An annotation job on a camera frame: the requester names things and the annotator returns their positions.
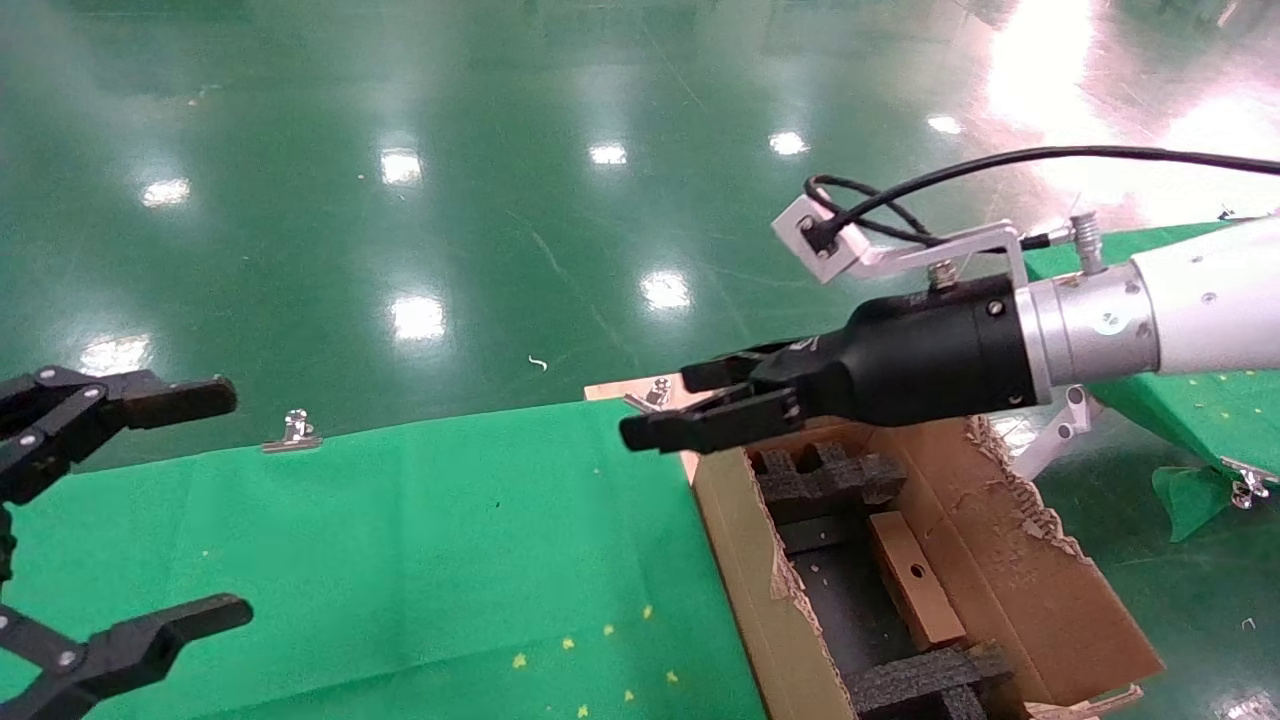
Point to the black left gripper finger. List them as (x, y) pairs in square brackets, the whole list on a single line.
[(170, 400), (150, 640)]

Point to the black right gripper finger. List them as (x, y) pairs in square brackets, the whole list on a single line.
[(720, 373), (700, 428)]

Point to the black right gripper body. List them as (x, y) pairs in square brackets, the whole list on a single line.
[(920, 360)]

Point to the small brown cardboard box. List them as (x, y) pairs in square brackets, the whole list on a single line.
[(915, 585)]

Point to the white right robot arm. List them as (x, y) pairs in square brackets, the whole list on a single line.
[(1200, 300)]

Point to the large open cardboard carton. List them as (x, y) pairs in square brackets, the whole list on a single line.
[(1050, 600)]

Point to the silver metal cloth clip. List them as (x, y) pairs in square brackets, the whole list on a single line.
[(1245, 485), (293, 432)]

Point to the dark grey foam insert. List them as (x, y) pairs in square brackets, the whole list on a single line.
[(920, 685), (820, 480)]

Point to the green tablecloth with yellow dots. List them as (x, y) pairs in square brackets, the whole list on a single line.
[(400, 560)]

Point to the plain green tablecloth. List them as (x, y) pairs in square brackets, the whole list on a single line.
[(1200, 420)]

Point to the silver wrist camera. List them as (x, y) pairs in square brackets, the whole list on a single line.
[(815, 240)]

